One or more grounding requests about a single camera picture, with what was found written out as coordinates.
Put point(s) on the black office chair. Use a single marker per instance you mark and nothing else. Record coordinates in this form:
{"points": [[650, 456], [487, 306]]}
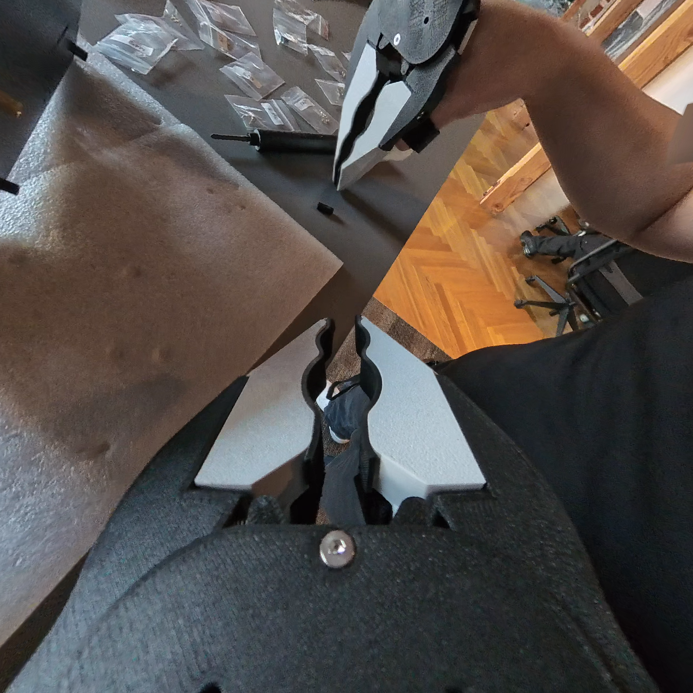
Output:
{"points": [[601, 281]]}

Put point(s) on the person's dark pants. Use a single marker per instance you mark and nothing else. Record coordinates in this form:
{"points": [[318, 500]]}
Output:
{"points": [[341, 487]]}

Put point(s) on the person's dark shoe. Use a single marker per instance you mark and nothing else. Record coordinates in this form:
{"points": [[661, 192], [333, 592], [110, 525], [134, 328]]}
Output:
{"points": [[349, 411]]}

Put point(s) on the person's right forearm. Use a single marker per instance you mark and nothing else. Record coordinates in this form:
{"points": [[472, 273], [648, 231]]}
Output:
{"points": [[568, 135]]}

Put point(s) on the scattered clear screw bags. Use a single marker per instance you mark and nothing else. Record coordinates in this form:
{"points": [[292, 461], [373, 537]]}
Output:
{"points": [[252, 76]]}

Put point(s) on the blue hobby robot arm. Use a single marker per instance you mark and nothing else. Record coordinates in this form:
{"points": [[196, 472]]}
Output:
{"points": [[32, 65]]}

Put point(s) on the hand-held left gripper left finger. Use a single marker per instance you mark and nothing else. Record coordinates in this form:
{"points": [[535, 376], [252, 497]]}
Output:
{"points": [[265, 427]]}

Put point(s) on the white foam sheet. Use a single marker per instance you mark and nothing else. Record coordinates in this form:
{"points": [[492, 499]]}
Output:
{"points": [[135, 270]]}

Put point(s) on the black screwdriver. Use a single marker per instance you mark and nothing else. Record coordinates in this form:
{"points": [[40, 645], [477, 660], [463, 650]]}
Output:
{"points": [[292, 142]]}

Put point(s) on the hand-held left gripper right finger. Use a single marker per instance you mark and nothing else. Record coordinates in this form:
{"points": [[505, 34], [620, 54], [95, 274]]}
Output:
{"points": [[422, 433]]}

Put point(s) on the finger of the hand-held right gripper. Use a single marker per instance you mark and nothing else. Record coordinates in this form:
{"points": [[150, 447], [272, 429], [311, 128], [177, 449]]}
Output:
{"points": [[354, 92], [387, 113]]}

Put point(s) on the person's black shirt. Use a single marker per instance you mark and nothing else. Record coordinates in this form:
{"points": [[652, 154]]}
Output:
{"points": [[595, 433]]}

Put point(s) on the wooden edged white table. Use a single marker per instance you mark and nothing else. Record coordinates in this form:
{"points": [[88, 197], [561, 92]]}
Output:
{"points": [[520, 176]]}

